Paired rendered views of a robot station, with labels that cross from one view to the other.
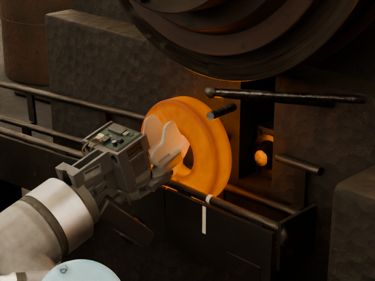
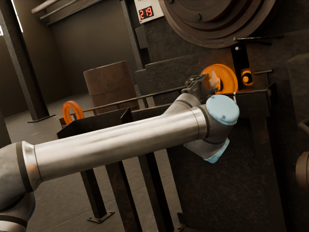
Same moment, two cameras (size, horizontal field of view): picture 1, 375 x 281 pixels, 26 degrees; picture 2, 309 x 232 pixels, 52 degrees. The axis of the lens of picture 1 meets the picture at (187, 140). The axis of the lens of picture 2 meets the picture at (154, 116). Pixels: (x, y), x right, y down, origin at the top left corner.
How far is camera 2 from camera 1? 40 cm
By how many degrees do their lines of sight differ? 10
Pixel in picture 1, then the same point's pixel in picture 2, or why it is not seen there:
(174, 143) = (215, 78)
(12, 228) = (176, 108)
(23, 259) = not seen: hidden behind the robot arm
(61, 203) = (189, 98)
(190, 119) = (218, 69)
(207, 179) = (231, 89)
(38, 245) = not seen: hidden behind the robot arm
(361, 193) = (298, 58)
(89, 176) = (194, 89)
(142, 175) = (209, 89)
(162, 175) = (216, 88)
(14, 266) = not seen: hidden behind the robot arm
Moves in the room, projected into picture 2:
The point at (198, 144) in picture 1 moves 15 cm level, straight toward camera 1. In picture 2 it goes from (224, 77) to (237, 80)
